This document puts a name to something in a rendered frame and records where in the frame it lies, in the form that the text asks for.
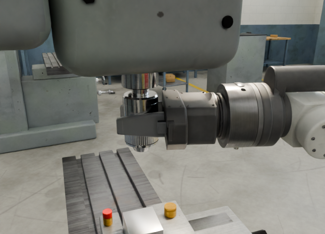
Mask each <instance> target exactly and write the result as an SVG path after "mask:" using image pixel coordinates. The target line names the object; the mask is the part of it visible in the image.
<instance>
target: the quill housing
mask: <svg viewBox="0 0 325 234"><path fill-rule="evenodd" d="M48 2H49V10H50V18H51V29H52V37H53V44H54V50H55V53H56V56H57V59H58V60H59V62H60V63H61V65H62V66H63V67H64V68H65V69H66V70H68V71H69V72H71V73H73V74H76V75H78V76H84V77H97V76H111V75H126V74H140V73H160V72H174V71H188V70H202V69H216V68H219V67H222V66H224V65H225V64H227V63H229V62H230V61H231V60H232V59H233V58H234V56H235V54H236V53H237V49H238V45H239V36H240V24H241V13H242V2H243V0H48Z"/></svg>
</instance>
